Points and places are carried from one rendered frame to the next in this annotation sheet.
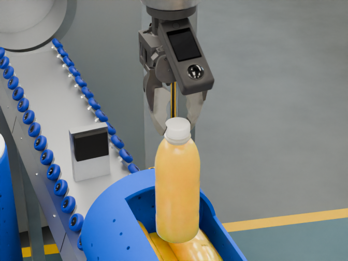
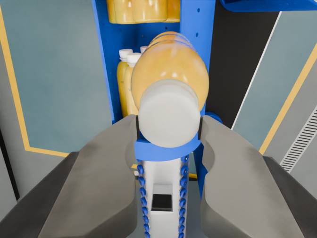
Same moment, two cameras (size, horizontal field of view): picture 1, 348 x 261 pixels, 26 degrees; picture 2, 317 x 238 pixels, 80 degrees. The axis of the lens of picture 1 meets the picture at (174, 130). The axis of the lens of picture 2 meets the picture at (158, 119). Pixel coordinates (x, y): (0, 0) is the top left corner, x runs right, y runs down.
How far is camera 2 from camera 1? 1.06 m
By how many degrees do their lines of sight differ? 30
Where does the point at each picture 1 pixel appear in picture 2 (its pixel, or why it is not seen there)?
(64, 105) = (159, 230)
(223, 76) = not seen: hidden behind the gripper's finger
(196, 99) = (101, 160)
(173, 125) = (181, 121)
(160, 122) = (222, 127)
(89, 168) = (163, 189)
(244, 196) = not seen: hidden behind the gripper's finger
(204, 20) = not seen: outside the picture
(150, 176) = (152, 153)
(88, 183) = (166, 181)
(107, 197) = (187, 148)
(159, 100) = (250, 182)
